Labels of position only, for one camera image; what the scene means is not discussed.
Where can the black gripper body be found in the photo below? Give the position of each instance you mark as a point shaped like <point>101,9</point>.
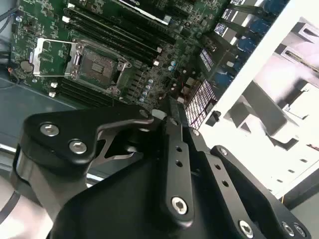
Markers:
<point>119,211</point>

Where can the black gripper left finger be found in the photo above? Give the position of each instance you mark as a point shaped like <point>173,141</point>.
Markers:
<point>62,129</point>

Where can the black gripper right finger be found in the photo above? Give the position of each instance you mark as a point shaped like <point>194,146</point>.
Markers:
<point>249,189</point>

